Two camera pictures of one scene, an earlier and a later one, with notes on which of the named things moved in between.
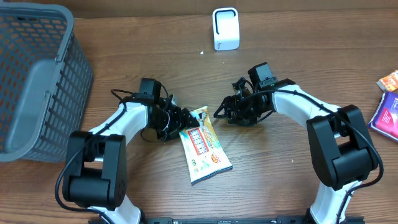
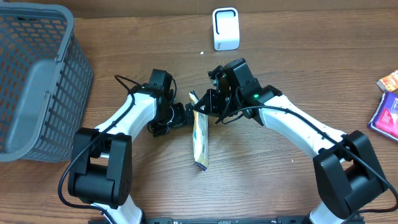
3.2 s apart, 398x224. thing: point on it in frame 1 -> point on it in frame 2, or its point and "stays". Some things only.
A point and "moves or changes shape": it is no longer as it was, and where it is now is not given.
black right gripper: [234, 112] -> [208, 107]
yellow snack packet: [206, 157] moves or changes shape
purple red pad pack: [385, 118] stays
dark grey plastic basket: [45, 83] stays
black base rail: [175, 220] stays
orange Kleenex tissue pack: [389, 83] stays
